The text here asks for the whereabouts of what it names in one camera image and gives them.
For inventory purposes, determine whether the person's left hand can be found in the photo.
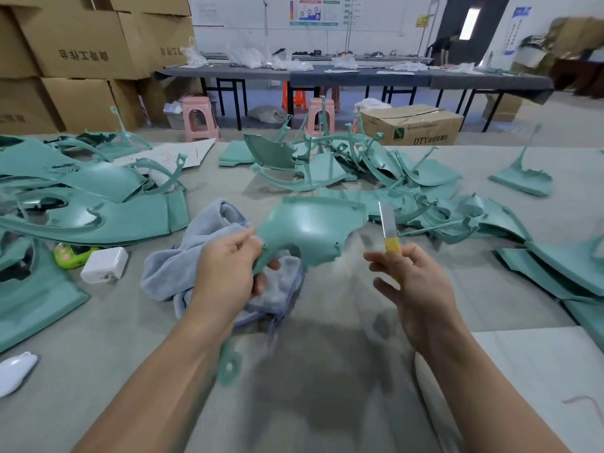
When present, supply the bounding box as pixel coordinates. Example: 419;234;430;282
184;226;281;331

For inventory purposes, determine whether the person's right hand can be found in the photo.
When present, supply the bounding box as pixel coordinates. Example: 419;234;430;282
363;243;470;366

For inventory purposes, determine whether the grey-blue wiping cloth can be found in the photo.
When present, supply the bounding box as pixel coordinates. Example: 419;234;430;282
142;198;305;336

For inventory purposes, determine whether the yellow-handled deburring knife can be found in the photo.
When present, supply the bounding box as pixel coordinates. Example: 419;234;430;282
377;201;405;255

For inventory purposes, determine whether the single green plastic part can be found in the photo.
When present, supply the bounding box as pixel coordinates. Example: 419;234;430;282
215;196;369;388

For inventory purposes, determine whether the pile of green plastic parts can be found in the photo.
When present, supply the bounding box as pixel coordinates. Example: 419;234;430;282
0;103;604;355

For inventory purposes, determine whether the brown cardboard box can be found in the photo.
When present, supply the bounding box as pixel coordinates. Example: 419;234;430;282
357;104;466;147

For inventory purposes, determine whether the stack of brown cardboard boxes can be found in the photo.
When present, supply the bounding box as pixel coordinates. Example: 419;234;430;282
0;0;196;136

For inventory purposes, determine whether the person's right forearm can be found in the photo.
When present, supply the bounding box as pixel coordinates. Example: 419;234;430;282
420;335;572;453

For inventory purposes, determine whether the person's left forearm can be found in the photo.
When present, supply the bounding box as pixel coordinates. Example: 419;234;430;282
74;311;232;453

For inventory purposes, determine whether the white power adapter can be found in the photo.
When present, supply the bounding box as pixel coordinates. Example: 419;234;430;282
80;246;130;285

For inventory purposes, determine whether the white paper sheet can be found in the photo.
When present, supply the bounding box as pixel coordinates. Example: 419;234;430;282
113;137;217;174

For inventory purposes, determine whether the green and yellow gadget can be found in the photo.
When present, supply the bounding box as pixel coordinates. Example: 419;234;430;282
53;242;98;270

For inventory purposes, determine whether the white foam sheet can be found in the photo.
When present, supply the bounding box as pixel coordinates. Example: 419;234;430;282
415;325;604;453

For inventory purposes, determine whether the pink plastic stool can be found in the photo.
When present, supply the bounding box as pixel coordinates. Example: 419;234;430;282
180;95;221;142
305;97;337;138

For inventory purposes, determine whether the orange object under table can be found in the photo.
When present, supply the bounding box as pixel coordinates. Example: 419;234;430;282
282;82;309;112

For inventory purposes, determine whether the heap of clear plastic bags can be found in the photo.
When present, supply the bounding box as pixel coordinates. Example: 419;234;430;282
181;44;315;72

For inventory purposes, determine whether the long grey work table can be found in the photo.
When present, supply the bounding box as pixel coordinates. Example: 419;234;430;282
155;63;556;133

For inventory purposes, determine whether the white oval plastic piece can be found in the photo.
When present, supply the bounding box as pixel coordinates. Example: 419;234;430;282
0;350;40;399

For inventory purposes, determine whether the dark door with window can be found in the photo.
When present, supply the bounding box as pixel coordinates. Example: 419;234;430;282
434;0;513;65

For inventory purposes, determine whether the colourful wall poster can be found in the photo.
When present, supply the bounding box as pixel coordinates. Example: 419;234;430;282
289;0;345;27

